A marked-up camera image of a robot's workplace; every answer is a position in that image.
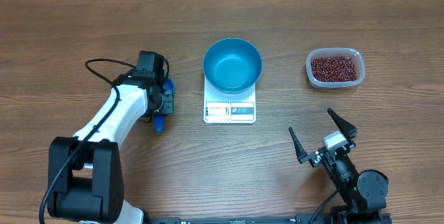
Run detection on teal metal bowl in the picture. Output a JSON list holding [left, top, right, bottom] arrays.
[[203, 37, 263, 94]]

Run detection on clear plastic food container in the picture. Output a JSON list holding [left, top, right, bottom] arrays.
[[306, 47, 366, 89]]

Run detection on white digital kitchen scale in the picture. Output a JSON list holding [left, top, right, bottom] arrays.
[[203, 78, 257, 124]]

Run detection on blue plastic measuring scoop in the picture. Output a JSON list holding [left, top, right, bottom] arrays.
[[153, 78, 175, 132]]

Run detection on red adzuki beans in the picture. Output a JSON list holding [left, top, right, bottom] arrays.
[[310, 56, 357, 82]]

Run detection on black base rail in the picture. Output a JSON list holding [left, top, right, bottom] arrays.
[[148, 213, 393, 224]]

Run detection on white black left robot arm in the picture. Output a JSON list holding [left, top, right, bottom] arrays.
[[39, 69, 175, 223]]

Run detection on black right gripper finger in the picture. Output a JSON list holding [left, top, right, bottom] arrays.
[[289, 127, 307, 164], [327, 107, 357, 139]]

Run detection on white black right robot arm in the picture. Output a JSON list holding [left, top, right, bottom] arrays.
[[289, 108, 392, 224]]

